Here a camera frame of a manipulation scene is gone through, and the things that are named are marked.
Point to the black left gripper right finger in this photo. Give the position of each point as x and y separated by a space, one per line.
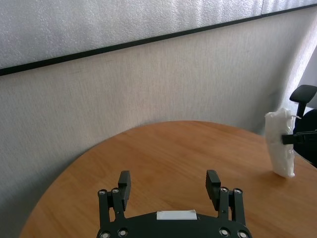
214 191

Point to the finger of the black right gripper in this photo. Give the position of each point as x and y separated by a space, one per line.
288 139

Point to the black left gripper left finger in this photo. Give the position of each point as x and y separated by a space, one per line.
123 188

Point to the white plastic-wrapped sandbag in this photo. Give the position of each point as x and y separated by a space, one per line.
280 158

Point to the black office chair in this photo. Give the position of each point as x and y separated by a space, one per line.
309 119

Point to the black wall rail strip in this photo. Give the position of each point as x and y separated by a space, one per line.
148 39

